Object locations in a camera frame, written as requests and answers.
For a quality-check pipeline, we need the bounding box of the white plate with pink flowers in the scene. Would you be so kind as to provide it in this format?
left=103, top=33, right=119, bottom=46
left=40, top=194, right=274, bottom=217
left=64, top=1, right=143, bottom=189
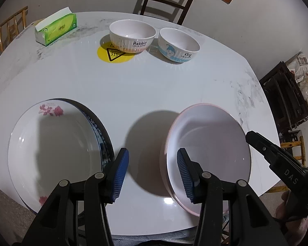
left=7, top=99, right=104, bottom=214

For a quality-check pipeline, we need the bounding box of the printed paper bag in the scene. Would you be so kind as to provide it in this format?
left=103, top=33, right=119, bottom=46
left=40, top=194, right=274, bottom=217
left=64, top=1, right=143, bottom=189
left=287, top=52, right=308, bottom=82

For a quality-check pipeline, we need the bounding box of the stack of dark wooden stools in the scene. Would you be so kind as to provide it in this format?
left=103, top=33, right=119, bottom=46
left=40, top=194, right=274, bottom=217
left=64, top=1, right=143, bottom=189
left=259, top=61, right=308, bottom=141

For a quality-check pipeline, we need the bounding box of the yellow bamboo stool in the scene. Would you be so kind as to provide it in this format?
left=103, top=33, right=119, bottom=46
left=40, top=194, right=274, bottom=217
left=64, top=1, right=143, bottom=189
left=267, top=134, right=306, bottom=196

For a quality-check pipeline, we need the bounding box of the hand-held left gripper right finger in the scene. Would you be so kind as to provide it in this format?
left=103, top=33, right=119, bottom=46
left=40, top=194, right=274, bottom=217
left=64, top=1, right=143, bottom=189
left=177, top=148, right=298, bottom=246

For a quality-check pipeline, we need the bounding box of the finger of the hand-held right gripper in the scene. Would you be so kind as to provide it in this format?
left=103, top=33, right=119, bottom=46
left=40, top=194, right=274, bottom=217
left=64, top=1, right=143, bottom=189
left=246, top=130, right=276, bottom=163

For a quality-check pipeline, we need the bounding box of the yellow warning sticker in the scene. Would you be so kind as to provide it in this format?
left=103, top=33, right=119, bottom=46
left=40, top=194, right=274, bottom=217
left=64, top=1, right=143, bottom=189
left=97, top=42, right=135, bottom=63

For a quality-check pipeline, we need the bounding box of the white bowl with dog print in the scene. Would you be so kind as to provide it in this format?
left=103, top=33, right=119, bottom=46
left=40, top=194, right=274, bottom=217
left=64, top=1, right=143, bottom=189
left=158, top=27, right=201, bottom=63

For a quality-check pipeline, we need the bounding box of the green tissue pack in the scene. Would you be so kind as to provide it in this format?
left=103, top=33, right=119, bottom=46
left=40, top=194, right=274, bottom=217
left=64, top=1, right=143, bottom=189
left=34, top=7, right=77, bottom=47

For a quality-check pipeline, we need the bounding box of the bamboo chair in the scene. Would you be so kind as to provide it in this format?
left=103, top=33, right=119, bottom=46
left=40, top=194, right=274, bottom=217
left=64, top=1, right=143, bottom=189
left=0, top=6, right=29, bottom=52

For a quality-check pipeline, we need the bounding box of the white bowl with rabbit print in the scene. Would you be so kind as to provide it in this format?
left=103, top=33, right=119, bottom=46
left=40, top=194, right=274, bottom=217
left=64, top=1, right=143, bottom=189
left=109, top=19, right=157, bottom=54

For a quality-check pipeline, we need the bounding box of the person's right hand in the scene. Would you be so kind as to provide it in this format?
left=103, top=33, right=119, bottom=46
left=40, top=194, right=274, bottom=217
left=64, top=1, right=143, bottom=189
left=274, top=190, right=308, bottom=235

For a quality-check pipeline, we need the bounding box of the pink bowl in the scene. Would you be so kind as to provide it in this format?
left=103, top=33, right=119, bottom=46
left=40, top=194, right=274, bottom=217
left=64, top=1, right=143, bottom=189
left=160, top=103, right=252, bottom=217

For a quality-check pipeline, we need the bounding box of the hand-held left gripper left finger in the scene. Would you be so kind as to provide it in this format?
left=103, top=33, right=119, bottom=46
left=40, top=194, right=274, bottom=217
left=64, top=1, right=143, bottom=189
left=12, top=147, right=130, bottom=246

